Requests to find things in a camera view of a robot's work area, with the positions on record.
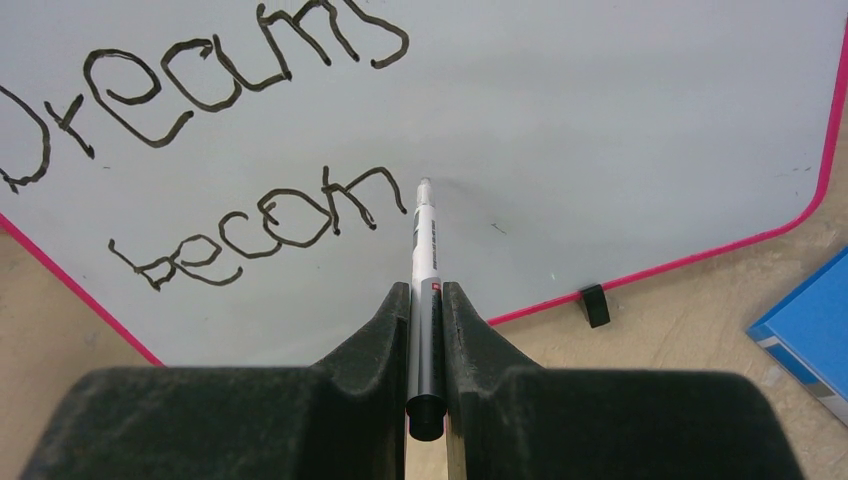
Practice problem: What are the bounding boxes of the black and white marker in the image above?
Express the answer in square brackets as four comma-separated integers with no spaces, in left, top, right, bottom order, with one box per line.
[406,178,447,442]

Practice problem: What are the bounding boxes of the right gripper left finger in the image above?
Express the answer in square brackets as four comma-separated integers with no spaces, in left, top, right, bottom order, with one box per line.
[21,283,410,479]

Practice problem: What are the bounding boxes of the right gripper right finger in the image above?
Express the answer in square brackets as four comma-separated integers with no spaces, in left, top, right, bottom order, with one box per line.
[442,282,803,479]

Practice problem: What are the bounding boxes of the blue notebook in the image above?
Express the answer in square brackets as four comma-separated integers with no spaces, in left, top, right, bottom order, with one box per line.
[746,249,847,423]

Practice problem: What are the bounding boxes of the pink-framed whiteboard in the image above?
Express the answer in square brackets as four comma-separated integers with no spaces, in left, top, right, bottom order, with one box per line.
[1,1,847,366]

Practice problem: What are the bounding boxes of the black whiteboard stand foot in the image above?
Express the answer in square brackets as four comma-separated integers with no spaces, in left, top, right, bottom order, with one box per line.
[579,284,611,329]

